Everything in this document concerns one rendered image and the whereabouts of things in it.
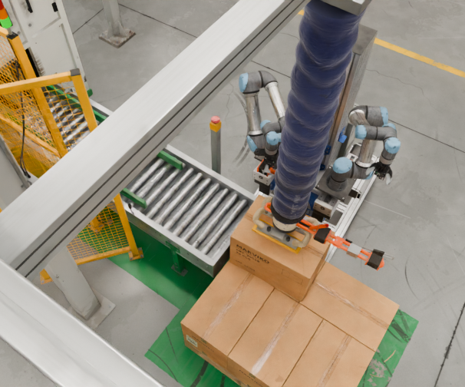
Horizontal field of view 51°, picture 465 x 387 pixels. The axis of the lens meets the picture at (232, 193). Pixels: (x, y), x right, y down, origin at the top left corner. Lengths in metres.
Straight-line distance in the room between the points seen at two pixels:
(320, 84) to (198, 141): 3.02
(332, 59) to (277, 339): 2.08
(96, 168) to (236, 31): 0.52
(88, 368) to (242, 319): 2.85
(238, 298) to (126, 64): 3.26
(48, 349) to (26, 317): 0.06
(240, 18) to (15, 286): 0.89
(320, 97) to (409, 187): 2.94
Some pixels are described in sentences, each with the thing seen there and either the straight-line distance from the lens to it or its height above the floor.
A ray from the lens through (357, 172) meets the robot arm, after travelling 3.36.
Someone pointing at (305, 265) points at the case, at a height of 0.94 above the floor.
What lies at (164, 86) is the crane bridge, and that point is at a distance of 1.18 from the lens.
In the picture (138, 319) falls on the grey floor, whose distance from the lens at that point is 4.14.
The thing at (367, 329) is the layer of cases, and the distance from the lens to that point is 3.63.
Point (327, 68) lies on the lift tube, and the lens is 2.06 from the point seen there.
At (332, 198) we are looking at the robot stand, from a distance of 3.52.
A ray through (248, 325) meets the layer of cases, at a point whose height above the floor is 0.54.
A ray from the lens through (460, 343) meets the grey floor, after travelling 4.44.
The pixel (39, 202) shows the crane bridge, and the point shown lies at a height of 3.05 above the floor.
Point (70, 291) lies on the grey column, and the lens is 3.69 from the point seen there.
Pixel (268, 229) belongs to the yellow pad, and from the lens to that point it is 3.18.
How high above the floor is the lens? 3.87
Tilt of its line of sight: 57 degrees down
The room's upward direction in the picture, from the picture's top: 2 degrees clockwise
